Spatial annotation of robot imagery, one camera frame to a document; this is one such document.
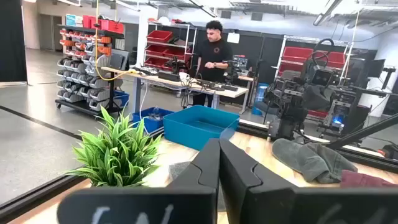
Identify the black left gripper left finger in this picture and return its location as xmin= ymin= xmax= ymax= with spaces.
xmin=57 ymin=138 xmax=221 ymax=224

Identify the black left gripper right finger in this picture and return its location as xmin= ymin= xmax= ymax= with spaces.
xmin=219 ymin=138 xmax=398 ymax=224

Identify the grey-green cap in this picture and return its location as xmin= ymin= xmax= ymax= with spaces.
xmin=272 ymin=138 xmax=359 ymax=184

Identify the grey cloth piece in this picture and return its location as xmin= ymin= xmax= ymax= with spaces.
xmin=168 ymin=161 xmax=191 ymax=181

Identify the large teal plastic bin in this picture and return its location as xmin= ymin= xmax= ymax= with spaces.
xmin=162 ymin=105 xmax=241 ymax=151

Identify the green artificial plant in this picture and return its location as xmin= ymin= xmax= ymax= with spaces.
xmin=63 ymin=106 xmax=163 ymax=188

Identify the small blue plastic bin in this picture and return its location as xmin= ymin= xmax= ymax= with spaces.
xmin=132 ymin=106 xmax=175 ymax=134

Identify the blue water jug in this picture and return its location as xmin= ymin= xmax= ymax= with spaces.
xmin=251 ymin=82 xmax=269 ymax=116

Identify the maroon cap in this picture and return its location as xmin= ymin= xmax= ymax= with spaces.
xmin=340 ymin=169 xmax=398 ymax=189

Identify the wooden workbench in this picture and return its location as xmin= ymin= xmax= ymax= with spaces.
xmin=101 ymin=66 xmax=250 ymax=115

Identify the black machine with blue light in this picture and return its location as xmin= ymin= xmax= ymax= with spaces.
xmin=317 ymin=86 xmax=373 ymax=139

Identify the person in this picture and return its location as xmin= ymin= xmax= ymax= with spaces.
xmin=192 ymin=20 xmax=233 ymax=108

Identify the white rack with red bins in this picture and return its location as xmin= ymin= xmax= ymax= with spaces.
xmin=144 ymin=21 xmax=198 ymax=73

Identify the white paper sign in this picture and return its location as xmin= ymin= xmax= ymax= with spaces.
xmin=226 ymin=32 xmax=241 ymax=45

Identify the black cart with grey bins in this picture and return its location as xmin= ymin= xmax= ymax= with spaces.
xmin=55 ymin=14 xmax=131 ymax=118

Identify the black monitor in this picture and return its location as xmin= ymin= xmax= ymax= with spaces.
xmin=367 ymin=58 xmax=387 ymax=79

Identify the black diagonal frame strut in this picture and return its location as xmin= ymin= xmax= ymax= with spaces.
xmin=325 ymin=113 xmax=398 ymax=151

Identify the wire rack with red bins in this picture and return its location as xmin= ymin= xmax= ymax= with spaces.
xmin=274 ymin=35 xmax=354 ymax=119

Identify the black table side rail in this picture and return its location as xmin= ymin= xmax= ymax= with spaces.
xmin=0 ymin=174 xmax=85 ymax=223

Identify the yellow hanging cable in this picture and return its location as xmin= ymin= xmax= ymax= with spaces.
xmin=94 ymin=0 xmax=137 ymax=82

